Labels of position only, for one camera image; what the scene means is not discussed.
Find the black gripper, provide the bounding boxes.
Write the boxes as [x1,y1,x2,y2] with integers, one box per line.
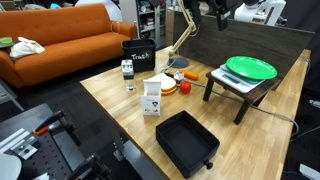
[185,0,241,32]

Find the green plate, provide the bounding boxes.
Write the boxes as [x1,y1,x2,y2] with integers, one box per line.
[225,55,279,82]

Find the orange carrot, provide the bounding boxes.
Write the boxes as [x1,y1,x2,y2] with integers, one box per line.
[179,69,200,82]

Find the white storage shelf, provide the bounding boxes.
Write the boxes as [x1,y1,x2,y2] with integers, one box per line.
[134,0,168,48]

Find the small silver-lidded jar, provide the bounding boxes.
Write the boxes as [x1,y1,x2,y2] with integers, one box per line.
[173,69,186,87]

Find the white kitchen scale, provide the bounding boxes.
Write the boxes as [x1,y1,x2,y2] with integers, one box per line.
[210,63,268,95]

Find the red tomato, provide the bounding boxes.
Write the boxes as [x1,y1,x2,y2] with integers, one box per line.
[179,80,193,95]

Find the stacked wooden white plates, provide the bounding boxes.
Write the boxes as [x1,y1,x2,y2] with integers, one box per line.
[146,72,179,97]

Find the black trash bin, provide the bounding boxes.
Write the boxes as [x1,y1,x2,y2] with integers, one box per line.
[120,38,158,74]

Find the small dark wooden stool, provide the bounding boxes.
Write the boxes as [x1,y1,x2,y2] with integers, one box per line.
[202,71,281,126]

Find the white carton box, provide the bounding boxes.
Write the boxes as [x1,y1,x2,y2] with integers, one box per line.
[140,78,163,118]

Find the white dome object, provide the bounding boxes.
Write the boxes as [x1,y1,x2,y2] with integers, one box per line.
[73,0,124,23]

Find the black fabric tray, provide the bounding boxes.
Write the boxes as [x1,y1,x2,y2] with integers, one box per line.
[155,109,221,180]

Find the orange sofa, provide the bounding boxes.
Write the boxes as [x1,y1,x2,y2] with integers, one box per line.
[0,3,139,90]

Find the white cloth bag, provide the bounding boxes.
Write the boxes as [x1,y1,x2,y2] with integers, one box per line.
[8,36,46,61]

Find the black orange clamp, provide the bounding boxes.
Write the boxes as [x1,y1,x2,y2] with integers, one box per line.
[32,109,68,137]

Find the black perforated breadboard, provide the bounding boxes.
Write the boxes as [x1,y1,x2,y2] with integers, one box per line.
[0,103,116,180]

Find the green round object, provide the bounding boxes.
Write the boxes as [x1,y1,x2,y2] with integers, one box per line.
[0,36,15,46]

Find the grey braided cable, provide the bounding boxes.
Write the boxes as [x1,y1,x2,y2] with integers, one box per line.
[189,79,301,138]

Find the grey metal table frame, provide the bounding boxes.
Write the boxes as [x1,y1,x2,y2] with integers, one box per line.
[112,133,168,180]

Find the aluminium rail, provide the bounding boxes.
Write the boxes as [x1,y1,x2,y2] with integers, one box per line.
[0,127,39,161]

